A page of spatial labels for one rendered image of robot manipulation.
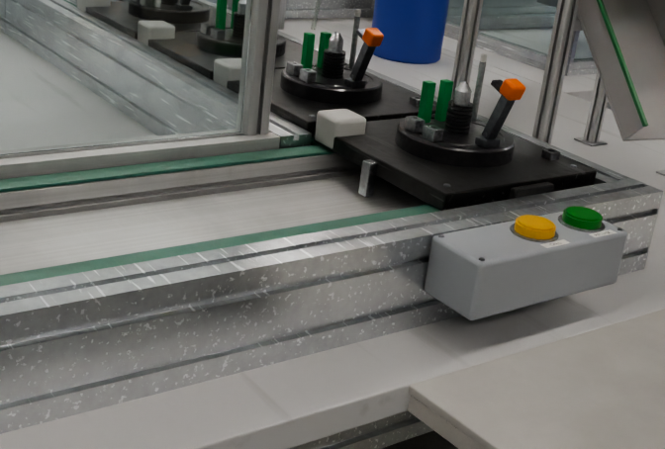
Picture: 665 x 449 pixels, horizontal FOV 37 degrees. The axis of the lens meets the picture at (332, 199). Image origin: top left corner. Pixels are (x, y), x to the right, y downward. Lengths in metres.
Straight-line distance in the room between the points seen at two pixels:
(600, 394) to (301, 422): 0.28
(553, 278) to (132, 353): 0.42
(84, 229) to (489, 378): 0.41
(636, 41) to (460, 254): 0.55
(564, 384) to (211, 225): 0.38
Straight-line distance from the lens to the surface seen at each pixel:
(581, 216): 1.04
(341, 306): 0.92
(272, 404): 0.85
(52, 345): 0.78
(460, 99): 1.17
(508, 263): 0.94
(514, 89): 1.11
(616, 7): 1.40
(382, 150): 1.15
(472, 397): 0.90
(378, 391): 0.88
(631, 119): 1.28
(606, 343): 1.05
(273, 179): 1.17
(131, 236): 0.99
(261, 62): 1.16
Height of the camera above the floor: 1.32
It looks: 21 degrees down
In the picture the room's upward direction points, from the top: 7 degrees clockwise
